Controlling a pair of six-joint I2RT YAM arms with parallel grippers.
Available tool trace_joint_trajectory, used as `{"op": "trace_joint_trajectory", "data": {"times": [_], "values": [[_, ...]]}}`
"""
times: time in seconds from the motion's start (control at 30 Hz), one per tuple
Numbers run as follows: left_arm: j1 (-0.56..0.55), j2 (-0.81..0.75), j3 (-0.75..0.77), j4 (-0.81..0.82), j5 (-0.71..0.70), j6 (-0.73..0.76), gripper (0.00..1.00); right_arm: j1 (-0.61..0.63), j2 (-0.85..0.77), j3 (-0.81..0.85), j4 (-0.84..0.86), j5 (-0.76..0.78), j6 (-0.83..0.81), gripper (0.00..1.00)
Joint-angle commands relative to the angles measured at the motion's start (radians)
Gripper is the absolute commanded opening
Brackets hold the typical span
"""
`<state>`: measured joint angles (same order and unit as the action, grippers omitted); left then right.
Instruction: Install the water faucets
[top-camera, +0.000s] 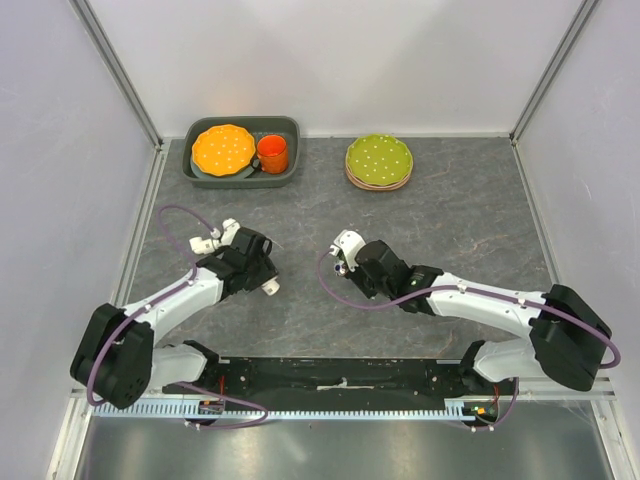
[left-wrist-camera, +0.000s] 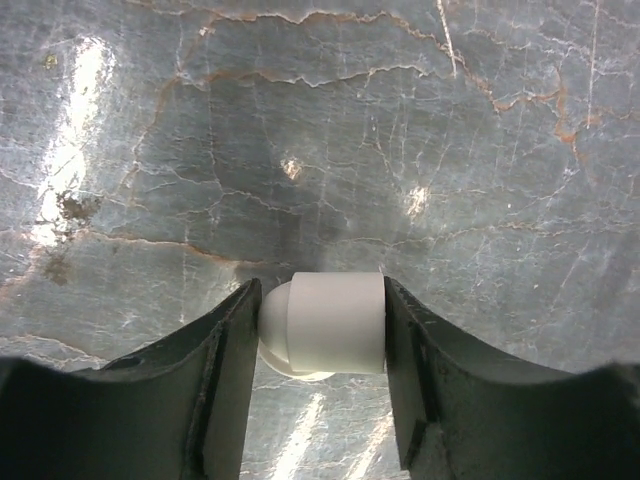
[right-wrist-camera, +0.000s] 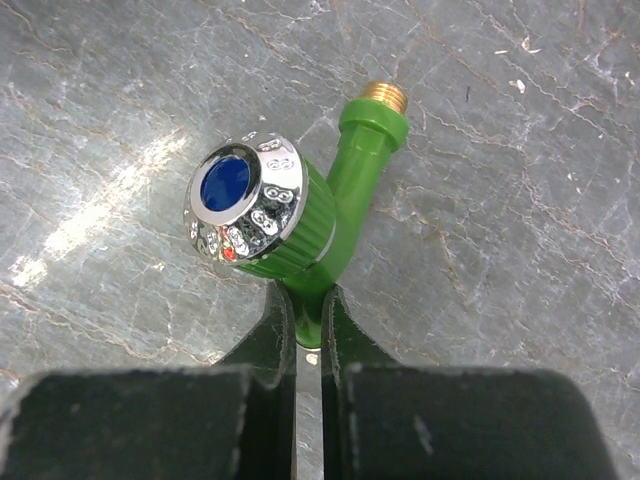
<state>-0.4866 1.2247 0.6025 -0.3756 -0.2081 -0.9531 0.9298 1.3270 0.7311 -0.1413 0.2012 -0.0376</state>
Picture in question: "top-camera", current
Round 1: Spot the grey plastic dish tub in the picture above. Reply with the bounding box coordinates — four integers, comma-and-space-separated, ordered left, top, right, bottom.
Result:
181, 116, 300, 189

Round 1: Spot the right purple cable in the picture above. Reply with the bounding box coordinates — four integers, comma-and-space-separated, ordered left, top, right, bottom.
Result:
317, 248, 623, 371

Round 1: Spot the white pvc elbow fitting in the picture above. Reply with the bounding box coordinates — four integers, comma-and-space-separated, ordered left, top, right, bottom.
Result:
261, 277, 280, 296

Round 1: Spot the green dotted plate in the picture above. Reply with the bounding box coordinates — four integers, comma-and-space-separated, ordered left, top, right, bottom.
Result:
345, 134, 413, 187

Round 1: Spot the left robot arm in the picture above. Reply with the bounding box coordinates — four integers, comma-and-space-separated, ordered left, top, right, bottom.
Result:
70, 220, 279, 409

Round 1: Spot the grey slotted cable duct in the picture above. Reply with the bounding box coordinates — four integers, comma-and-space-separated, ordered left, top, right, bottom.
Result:
93, 397, 497, 421

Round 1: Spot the pink plate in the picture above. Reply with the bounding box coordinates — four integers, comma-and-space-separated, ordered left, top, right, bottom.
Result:
345, 164, 415, 190

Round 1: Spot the tan bottom plate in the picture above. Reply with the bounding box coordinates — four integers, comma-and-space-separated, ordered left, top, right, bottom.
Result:
344, 169, 412, 192

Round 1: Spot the teal plate under orange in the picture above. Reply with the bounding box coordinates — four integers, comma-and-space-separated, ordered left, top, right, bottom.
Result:
190, 158, 255, 181

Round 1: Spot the white pvc pipe assembly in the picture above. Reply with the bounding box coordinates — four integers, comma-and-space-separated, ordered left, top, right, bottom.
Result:
189, 218, 241, 255

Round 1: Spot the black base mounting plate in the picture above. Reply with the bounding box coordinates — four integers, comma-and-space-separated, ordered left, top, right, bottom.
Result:
195, 357, 514, 411

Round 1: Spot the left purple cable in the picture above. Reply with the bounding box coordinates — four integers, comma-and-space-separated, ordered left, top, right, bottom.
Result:
85, 203, 221, 407

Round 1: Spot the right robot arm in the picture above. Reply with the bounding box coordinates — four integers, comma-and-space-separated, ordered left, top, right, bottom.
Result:
334, 231, 611, 394

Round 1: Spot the orange dotted plate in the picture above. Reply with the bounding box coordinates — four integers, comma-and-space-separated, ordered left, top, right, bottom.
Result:
191, 124, 256, 176

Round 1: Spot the orange mug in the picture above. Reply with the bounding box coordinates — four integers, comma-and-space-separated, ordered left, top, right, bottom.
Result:
250, 134, 289, 175

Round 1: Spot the green plastic water faucet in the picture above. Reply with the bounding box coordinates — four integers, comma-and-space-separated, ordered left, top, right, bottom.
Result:
334, 261, 349, 277

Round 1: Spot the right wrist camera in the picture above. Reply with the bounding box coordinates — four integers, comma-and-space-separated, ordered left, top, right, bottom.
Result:
329, 230, 366, 271

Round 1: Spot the purple cable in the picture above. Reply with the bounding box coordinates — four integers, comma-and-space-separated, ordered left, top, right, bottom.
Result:
85, 203, 221, 407
317, 248, 623, 371

